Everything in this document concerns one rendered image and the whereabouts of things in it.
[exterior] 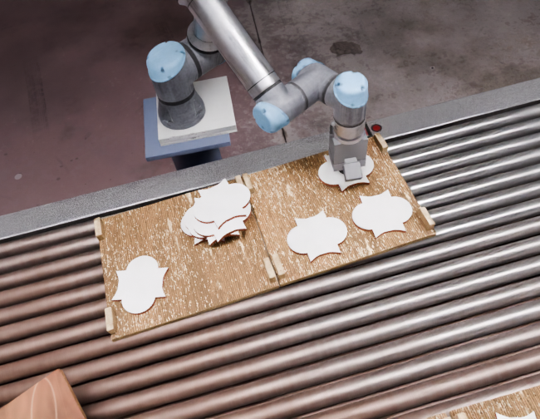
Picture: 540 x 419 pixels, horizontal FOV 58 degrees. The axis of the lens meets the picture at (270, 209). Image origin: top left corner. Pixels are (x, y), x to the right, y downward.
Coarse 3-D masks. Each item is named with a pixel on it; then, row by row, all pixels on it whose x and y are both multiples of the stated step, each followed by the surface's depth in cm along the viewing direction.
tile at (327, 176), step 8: (328, 160) 134; (368, 160) 133; (320, 168) 133; (328, 168) 133; (368, 168) 131; (320, 176) 131; (328, 176) 131; (336, 176) 131; (328, 184) 130; (336, 184) 129; (344, 184) 129; (352, 184) 129; (360, 184) 130; (368, 184) 129
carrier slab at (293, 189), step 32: (320, 160) 137; (384, 160) 135; (256, 192) 133; (288, 192) 132; (320, 192) 131; (352, 192) 130; (288, 224) 126; (352, 224) 124; (416, 224) 123; (288, 256) 121; (352, 256) 119
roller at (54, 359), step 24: (456, 240) 121; (480, 240) 121; (504, 240) 121; (384, 264) 119; (408, 264) 119; (288, 288) 118; (312, 288) 118; (336, 288) 119; (216, 312) 116; (240, 312) 117; (144, 336) 115; (168, 336) 116; (24, 360) 114; (48, 360) 113; (72, 360) 114
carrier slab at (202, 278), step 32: (192, 192) 135; (128, 224) 131; (160, 224) 130; (256, 224) 127; (128, 256) 125; (160, 256) 124; (192, 256) 124; (224, 256) 123; (256, 256) 122; (192, 288) 118; (224, 288) 118; (256, 288) 117; (128, 320) 115; (160, 320) 115
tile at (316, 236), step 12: (324, 216) 125; (300, 228) 124; (312, 228) 124; (324, 228) 123; (336, 228) 123; (288, 240) 122; (300, 240) 122; (312, 240) 122; (324, 240) 121; (336, 240) 121; (300, 252) 120; (312, 252) 120; (324, 252) 120; (336, 252) 119
